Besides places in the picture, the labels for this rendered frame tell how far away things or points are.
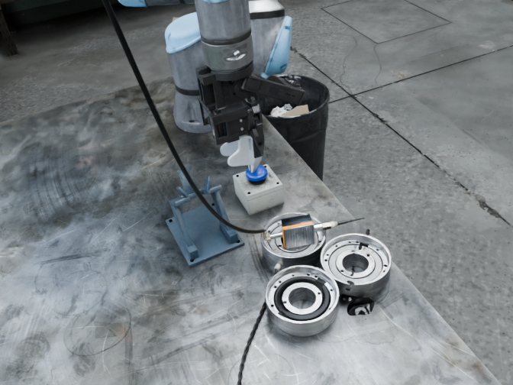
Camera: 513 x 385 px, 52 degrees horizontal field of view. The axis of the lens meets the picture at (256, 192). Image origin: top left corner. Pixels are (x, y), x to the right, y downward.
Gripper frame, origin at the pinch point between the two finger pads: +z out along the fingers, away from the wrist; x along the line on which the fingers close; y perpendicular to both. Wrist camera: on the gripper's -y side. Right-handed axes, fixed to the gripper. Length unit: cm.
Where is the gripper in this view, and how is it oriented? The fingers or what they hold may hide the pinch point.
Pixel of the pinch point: (255, 163)
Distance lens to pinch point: 92.2
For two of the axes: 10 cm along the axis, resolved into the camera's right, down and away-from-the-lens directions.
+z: 0.9, 7.7, 6.3
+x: 3.9, 5.6, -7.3
